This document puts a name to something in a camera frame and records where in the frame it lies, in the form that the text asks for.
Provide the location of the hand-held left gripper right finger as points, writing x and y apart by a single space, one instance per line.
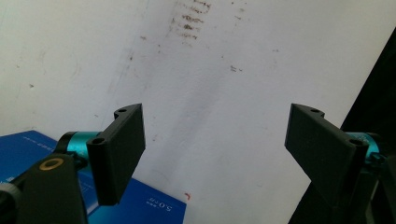
327 155

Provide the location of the white foam mat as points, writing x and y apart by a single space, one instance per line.
218 93

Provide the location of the blue cardboard box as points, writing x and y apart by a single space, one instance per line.
143 205

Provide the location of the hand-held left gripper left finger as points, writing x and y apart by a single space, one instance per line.
120 155

